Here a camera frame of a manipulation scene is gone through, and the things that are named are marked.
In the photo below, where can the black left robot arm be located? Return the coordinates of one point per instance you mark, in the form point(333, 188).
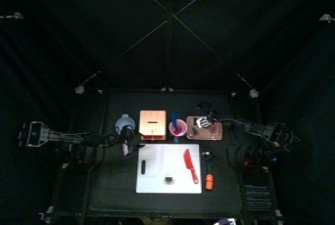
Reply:
point(65, 136)

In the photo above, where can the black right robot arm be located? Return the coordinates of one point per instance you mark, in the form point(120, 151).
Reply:
point(278, 134)

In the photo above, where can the orange toy carrot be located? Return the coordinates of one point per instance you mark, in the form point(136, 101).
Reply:
point(209, 181)

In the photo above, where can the pink rectangular plate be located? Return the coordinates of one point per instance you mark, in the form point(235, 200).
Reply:
point(209, 135)

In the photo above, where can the grey bowl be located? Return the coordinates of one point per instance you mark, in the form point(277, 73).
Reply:
point(122, 121)

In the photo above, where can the blue stick in cup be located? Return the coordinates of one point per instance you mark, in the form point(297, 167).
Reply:
point(174, 118)

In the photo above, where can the purple bowl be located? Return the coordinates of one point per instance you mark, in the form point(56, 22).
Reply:
point(178, 130)

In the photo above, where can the white frame corner bracket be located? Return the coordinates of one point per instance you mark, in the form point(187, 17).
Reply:
point(166, 89)
point(253, 92)
point(16, 16)
point(79, 89)
point(325, 17)

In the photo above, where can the wooden box with red drawer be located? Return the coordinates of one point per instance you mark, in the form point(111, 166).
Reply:
point(152, 121)

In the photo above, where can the small blue block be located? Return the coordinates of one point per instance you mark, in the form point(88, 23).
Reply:
point(175, 139)

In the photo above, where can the white text label sticker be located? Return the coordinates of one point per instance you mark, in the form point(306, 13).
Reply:
point(257, 198)

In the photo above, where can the white cutting board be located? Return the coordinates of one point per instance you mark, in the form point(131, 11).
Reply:
point(164, 160)

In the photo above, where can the vertical frame post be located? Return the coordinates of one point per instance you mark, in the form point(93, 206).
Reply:
point(170, 39)

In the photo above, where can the red toy knife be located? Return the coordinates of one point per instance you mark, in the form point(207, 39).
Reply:
point(189, 162)

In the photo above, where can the white purple item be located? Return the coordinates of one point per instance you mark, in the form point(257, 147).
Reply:
point(226, 221)

